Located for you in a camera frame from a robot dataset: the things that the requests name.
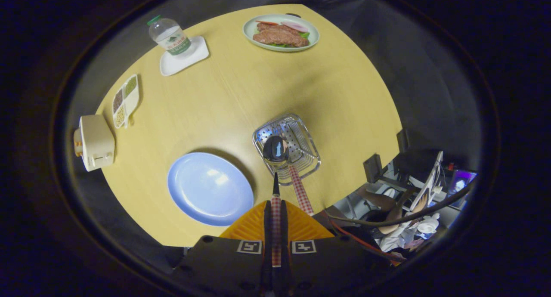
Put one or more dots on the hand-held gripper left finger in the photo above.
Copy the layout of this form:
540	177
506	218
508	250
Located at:
228	262

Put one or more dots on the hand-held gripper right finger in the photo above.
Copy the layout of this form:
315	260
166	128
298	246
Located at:
327	262

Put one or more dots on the blue round plate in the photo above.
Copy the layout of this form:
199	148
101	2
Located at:
206	189

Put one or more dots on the black upright block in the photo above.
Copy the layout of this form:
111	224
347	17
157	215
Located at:
373	168
402	141

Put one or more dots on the white tilted stand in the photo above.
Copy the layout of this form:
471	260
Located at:
430	185

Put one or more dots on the lit laptop screen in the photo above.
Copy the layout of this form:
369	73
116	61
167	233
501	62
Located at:
461	184

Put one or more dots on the cream toaster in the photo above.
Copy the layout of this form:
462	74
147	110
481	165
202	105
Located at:
99	142

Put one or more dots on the white divided bean dish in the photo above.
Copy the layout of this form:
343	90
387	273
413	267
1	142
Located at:
127	100

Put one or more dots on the brown bread slice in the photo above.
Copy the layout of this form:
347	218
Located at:
77	143

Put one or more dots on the white square coaster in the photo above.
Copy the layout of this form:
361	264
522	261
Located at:
176	66

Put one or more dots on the brown grilled meat slice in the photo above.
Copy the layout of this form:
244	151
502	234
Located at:
280	38
271	27

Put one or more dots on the clear water bottle green cap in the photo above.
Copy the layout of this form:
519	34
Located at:
172	38

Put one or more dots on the pale green oval plate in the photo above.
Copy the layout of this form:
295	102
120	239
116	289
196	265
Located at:
249	30

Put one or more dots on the pink ham slice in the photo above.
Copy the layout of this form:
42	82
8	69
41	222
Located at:
296	26

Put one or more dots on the orange carrot strip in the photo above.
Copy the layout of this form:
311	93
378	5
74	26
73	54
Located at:
267	23

